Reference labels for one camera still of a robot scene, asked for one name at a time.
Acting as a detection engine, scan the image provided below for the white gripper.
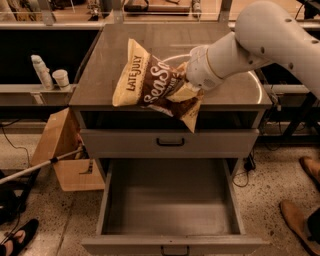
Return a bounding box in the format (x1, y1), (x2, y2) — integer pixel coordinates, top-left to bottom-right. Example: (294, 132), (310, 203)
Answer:
(167, 45), (223, 102)

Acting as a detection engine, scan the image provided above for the brown Late July chip bag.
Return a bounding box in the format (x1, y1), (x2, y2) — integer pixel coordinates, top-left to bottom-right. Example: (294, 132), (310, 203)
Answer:
(112, 39), (204, 132)

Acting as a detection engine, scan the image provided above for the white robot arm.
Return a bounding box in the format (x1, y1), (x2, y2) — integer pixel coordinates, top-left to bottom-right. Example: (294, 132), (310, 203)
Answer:
(182, 1), (320, 98)

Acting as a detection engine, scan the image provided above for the grey drawer cabinet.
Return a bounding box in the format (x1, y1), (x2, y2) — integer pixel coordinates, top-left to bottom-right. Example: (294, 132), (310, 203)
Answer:
(70, 23), (271, 170)

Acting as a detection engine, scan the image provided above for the closed grey top drawer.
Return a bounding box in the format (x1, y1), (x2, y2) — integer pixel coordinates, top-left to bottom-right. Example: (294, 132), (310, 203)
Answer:
(80, 129), (259, 158)

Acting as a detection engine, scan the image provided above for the open grey middle drawer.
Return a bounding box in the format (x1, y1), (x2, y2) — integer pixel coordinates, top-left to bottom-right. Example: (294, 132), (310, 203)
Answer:
(82, 159), (265, 256)

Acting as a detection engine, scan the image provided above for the white ceramic bowl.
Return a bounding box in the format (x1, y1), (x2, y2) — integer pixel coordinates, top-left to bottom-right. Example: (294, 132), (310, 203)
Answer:
(163, 54), (190, 65)

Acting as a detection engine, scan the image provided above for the cardboard box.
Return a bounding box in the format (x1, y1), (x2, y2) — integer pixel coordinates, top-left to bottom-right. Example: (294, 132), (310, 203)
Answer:
(31, 108), (104, 191)

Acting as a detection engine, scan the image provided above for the white spray bottle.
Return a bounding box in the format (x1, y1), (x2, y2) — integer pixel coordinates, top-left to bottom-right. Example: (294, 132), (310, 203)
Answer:
(31, 55), (54, 90)

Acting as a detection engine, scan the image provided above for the tan leather shoe far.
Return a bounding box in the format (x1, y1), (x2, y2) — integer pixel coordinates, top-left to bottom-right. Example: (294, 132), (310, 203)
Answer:
(299, 156), (320, 185)

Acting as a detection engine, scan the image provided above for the tan leather shoe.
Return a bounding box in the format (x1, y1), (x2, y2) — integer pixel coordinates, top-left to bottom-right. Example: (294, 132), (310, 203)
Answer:
(279, 200), (320, 256)
(299, 156), (320, 185)

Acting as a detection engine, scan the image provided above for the tan leather shoe near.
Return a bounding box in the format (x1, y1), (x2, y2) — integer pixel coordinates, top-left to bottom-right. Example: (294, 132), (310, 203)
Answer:
(279, 200), (320, 256)

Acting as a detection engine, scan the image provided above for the white stick with black band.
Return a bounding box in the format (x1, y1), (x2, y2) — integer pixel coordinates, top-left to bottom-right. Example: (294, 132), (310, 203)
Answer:
(0, 149), (84, 185)

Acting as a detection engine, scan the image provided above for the black slip-on shoe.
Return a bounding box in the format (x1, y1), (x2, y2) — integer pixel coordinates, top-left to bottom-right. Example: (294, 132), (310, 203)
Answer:
(0, 219), (39, 256)

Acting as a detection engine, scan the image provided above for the black power cable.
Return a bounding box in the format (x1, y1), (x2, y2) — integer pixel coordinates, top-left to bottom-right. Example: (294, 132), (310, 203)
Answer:
(232, 149), (257, 188)

